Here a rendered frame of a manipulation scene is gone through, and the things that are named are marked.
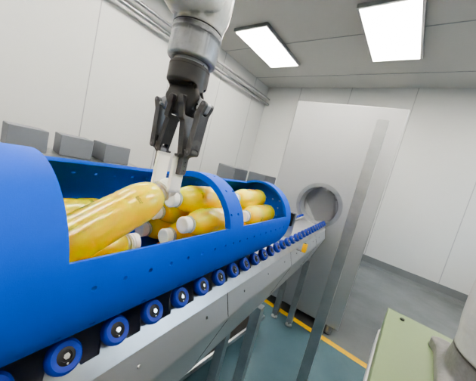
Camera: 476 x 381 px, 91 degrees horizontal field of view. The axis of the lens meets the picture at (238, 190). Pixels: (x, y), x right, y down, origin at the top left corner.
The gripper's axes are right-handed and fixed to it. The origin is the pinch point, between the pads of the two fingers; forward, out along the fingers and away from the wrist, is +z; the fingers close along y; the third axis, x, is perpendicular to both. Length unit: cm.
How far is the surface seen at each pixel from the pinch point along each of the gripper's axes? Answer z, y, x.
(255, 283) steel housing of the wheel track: 35, -7, -44
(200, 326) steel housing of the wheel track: 36.2, -7.2, -13.8
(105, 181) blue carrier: 6.0, 16.6, 2.1
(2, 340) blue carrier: 17.3, -8.0, 23.8
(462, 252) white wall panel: 47, -178, -479
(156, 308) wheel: 26.3, -4.7, 0.3
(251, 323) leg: 69, -1, -72
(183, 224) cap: 11.6, 0.0, -7.8
